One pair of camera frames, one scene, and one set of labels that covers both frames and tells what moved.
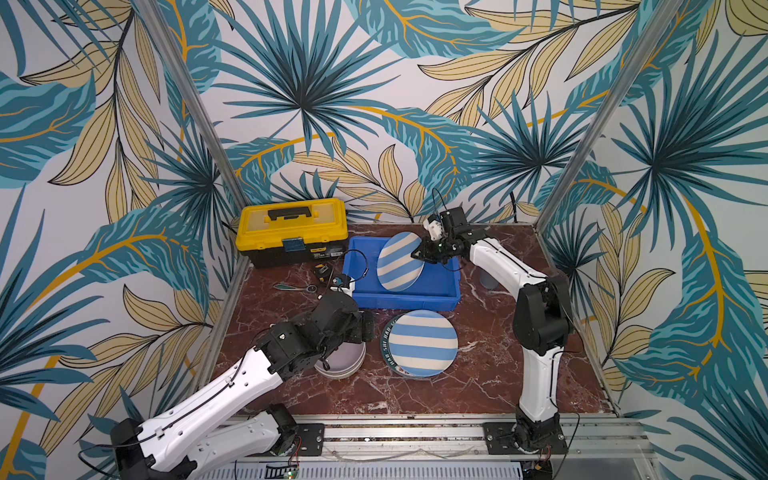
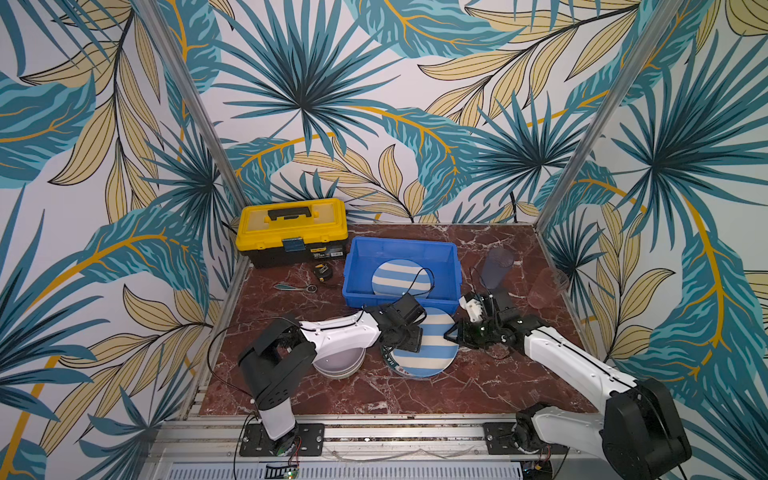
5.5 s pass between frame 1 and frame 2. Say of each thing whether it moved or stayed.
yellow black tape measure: stayed
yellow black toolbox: stayed
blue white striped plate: moved
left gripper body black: moved
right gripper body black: moved
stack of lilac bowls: stayed
